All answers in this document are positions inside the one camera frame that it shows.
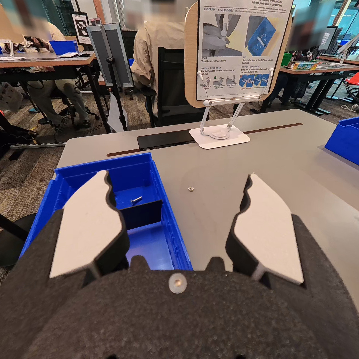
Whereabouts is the black office chair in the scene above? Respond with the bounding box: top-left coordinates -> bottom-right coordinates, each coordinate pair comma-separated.
144,46 -> 210,128

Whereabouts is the grey power strip rail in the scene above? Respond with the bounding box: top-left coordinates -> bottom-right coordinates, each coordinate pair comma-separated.
10,141 -> 67,149

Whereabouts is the printed instruction sheet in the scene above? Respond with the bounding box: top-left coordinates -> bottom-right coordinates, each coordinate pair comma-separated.
197,0 -> 293,99

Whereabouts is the blue plastic bin with divider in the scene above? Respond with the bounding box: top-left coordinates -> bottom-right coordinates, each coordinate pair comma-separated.
19,152 -> 193,271

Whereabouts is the black table cable lid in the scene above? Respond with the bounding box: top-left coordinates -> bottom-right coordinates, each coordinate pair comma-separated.
137,132 -> 197,151

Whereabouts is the wooden top office table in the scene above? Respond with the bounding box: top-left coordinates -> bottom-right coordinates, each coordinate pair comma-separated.
320,55 -> 359,67
279,62 -> 359,116
0,51 -> 113,134

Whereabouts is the white paper bag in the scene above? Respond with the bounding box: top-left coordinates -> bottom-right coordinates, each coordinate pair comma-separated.
0,83 -> 24,111

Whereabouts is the black bin divider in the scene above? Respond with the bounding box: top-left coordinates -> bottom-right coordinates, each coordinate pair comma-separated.
116,200 -> 164,231

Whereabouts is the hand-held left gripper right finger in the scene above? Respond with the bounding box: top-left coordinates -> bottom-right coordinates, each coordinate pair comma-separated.
226,173 -> 304,285

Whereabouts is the grey panel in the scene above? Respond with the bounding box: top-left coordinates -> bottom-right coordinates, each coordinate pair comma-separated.
85,23 -> 134,88

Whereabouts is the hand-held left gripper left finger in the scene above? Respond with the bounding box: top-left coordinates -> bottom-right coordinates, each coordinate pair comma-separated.
49,170 -> 130,279

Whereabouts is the black framed display board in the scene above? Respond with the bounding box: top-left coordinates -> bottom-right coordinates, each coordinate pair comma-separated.
318,27 -> 339,51

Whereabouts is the small blue bin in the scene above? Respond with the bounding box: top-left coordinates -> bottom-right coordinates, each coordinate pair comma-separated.
49,40 -> 79,55

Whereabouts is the white hanging paper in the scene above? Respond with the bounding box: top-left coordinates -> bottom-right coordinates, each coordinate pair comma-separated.
107,93 -> 128,134

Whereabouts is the instruction sheet on stand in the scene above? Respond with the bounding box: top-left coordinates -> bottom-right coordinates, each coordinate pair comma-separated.
185,0 -> 294,150

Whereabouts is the black white marker sign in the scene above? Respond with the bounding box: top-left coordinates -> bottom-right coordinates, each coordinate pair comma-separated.
71,12 -> 90,45

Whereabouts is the black tripod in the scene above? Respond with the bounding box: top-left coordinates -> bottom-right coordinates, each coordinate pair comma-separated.
105,56 -> 128,132

